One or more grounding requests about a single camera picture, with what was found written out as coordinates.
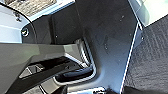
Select thick grey robot torso limb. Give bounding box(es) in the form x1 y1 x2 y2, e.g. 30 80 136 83
0 39 93 94

